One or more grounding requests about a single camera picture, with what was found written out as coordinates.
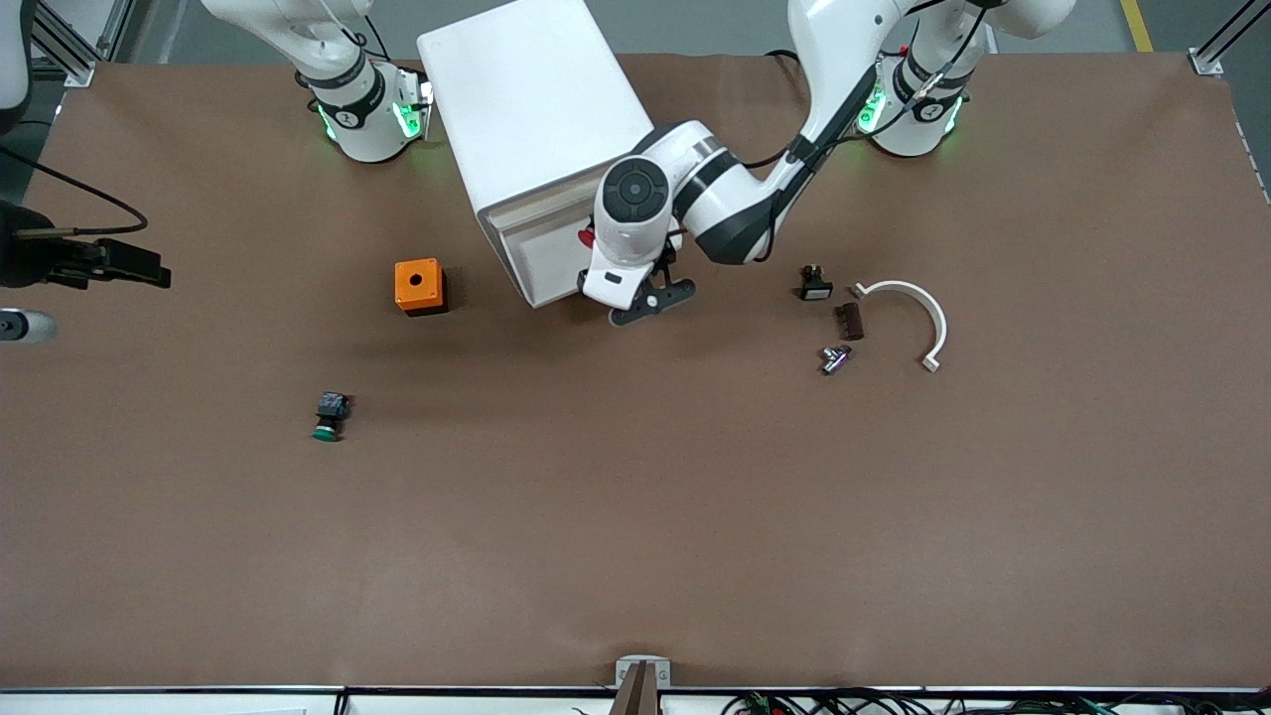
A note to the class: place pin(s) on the white curved plastic bracket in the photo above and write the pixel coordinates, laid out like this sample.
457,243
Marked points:
904,287

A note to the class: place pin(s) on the orange button box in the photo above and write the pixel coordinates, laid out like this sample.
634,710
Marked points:
405,288

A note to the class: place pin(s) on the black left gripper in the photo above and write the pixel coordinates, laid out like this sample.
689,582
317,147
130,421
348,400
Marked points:
669,255

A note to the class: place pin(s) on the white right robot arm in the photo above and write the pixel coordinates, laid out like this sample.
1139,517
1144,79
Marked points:
362,129

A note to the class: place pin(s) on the brown terminal block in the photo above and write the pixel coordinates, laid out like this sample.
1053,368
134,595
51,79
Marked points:
851,322

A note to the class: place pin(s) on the small silver purple connector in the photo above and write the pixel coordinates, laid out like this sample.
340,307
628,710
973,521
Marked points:
834,360

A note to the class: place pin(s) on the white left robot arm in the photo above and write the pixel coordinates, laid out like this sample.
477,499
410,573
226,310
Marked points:
715,199

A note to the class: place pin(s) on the black switch with white face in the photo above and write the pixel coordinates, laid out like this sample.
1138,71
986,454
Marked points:
816,290

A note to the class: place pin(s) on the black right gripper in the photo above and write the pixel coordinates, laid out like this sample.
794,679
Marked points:
28,260

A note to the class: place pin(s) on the aluminium frame profile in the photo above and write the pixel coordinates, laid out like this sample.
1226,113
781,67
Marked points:
79,70
1206,65

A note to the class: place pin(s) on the green push button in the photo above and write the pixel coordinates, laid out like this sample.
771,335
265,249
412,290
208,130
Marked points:
330,407

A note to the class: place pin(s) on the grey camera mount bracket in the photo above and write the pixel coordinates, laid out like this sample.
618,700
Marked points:
626,675

